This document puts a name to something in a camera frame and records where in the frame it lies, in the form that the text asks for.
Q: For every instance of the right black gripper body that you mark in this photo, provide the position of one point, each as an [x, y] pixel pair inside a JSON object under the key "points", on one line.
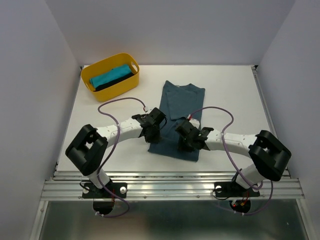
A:
{"points": [[185, 144]]}

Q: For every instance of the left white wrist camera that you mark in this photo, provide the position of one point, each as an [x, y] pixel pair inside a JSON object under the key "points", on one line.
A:
{"points": [[146, 109]]}

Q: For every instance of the dark blue-grey t shirt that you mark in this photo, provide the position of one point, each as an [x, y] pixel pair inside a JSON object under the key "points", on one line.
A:
{"points": [[177, 102]]}

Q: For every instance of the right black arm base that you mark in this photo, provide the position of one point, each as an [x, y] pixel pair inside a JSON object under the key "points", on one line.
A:
{"points": [[231, 189]]}

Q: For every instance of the aluminium rail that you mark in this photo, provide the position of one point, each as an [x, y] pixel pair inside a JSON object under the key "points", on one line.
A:
{"points": [[265, 105], [165, 186]]}

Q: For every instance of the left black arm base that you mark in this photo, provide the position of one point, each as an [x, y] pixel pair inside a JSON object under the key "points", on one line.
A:
{"points": [[90, 191]]}

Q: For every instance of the rolled black t shirt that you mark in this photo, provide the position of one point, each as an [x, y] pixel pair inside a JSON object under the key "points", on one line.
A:
{"points": [[107, 80]]}

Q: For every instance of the rolled teal t shirt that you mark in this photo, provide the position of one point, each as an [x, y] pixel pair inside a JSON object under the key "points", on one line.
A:
{"points": [[113, 74]]}

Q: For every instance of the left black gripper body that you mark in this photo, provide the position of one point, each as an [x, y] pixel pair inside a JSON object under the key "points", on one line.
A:
{"points": [[154, 136]]}

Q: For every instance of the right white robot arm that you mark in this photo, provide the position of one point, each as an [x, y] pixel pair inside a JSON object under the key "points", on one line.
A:
{"points": [[238, 144]]}

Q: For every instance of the aluminium front rail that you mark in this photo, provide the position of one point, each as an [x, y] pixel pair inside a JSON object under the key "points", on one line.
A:
{"points": [[165, 186]]}

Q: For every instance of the aluminium right side rail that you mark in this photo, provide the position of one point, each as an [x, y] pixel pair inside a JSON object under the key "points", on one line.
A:
{"points": [[265, 105]]}

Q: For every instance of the yellow plastic basket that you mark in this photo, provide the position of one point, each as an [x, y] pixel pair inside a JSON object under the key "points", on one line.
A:
{"points": [[106, 65]]}

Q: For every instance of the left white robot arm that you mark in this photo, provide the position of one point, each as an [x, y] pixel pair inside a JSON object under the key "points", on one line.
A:
{"points": [[87, 149]]}

